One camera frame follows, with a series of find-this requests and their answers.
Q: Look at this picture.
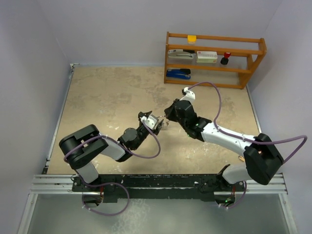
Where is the metal keyring with keys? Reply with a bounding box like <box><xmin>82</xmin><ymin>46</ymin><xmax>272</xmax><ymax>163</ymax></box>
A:
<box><xmin>157</xmin><ymin>116</ymin><xmax>170</xmax><ymax>127</ymax></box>

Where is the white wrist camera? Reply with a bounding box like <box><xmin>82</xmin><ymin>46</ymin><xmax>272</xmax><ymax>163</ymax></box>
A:
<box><xmin>180</xmin><ymin>87</ymin><xmax>195</xmax><ymax>102</ymax></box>
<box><xmin>141</xmin><ymin>114</ymin><xmax>159</xmax><ymax>130</ymax></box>

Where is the white red box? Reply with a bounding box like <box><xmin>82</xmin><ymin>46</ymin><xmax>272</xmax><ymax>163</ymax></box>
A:
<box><xmin>196</xmin><ymin>51</ymin><xmax>217</xmax><ymax>63</ymax></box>

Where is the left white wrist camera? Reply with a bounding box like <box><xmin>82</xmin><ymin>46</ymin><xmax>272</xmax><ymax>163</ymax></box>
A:
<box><xmin>141</xmin><ymin>114</ymin><xmax>159</xmax><ymax>130</ymax></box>

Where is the black red bottle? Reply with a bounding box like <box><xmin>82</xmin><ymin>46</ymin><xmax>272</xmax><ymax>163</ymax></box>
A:
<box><xmin>220</xmin><ymin>52</ymin><xmax>231</xmax><ymax>65</ymax></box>

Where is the orange key tag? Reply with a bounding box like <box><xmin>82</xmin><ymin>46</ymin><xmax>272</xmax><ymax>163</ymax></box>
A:
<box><xmin>238</xmin><ymin>156</ymin><xmax>245</xmax><ymax>162</ymax></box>

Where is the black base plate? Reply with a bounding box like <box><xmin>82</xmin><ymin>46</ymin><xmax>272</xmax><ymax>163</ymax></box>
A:
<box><xmin>72</xmin><ymin>174</ymin><xmax>244</xmax><ymax>203</ymax></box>

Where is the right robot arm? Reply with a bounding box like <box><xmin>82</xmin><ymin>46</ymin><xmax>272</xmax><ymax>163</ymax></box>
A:
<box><xmin>164</xmin><ymin>99</ymin><xmax>284</xmax><ymax>191</ymax></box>

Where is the yellow cap container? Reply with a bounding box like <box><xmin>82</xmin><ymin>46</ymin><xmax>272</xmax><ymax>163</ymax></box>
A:
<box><xmin>187</xmin><ymin>35</ymin><xmax>197</xmax><ymax>45</ymax></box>

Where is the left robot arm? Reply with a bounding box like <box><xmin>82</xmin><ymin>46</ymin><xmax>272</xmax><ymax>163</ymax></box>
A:
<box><xmin>58</xmin><ymin>111</ymin><xmax>163</xmax><ymax>191</ymax></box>

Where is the wooden shelf rack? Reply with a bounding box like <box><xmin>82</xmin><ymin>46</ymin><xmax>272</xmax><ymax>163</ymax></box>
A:
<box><xmin>164</xmin><ymin>32</ymin><xmax>267</xmax><ymax>89</ymax></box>

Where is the grey stapler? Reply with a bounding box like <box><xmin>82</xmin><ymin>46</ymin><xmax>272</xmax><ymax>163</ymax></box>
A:
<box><xmin>168</xmin><ymin>49</ymin><xmax>195</xmax><ymax>60</ymax></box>

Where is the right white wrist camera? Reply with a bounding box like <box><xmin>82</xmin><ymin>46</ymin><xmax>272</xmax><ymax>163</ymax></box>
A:
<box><xmin>180</xmin><ymin>87</ymin><xmax>195</xmax><ymax>102</ymax></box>

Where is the blue stapler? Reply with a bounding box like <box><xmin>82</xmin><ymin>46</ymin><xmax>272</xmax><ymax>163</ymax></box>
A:
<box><xmin>166</xmin><ymin>69</ymin><xmax>191</xmax><ymax>80</ymax></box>

